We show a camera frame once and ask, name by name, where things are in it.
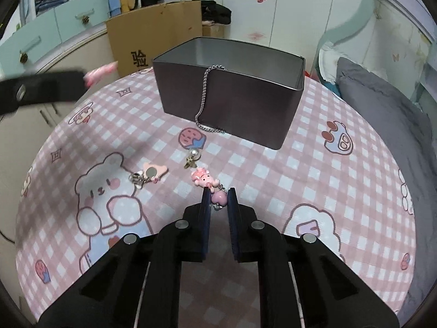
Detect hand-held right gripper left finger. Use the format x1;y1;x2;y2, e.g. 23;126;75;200
39;187;212;328

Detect folded blue jeans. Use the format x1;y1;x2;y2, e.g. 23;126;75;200
34;0;71;16

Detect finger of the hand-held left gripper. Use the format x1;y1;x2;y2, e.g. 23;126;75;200
0;70;85;115

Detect pink checked tablecloth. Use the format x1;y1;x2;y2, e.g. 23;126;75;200
15;66;418;328

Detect gold pearl charm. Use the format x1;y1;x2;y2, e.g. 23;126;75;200
184;148;203;170

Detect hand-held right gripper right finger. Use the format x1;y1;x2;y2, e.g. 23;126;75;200
227;187;400;328

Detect white quilt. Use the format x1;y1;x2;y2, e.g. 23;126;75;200
316;41;342;87

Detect flat pink keychain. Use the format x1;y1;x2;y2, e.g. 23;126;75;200
129;164;169;189

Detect silver chain necklace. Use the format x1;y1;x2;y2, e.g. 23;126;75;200
194;64;226;134

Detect black bag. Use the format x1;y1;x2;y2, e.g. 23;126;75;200
201;0;233;27

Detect dark grey metal tin box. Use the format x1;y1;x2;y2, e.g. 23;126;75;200
152;36;305;150

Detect pink pig keychain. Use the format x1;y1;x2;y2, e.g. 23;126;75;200
191;167;228;211

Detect small cardboard box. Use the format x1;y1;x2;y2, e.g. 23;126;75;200
201;23;226;39

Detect large cardboard box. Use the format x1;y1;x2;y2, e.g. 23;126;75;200
106;0;203;77

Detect pink striped trinket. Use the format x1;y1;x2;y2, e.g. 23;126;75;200
84;61;119;87

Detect white wardrobe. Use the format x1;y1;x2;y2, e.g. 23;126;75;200
157;0;373;52

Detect teal bunk bed frame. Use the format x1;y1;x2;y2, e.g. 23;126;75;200
314;0;437;63

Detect grey blanket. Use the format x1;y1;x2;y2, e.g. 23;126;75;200
336;56;437;325

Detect teal drawer unit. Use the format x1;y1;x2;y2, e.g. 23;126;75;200
0;0;114;76

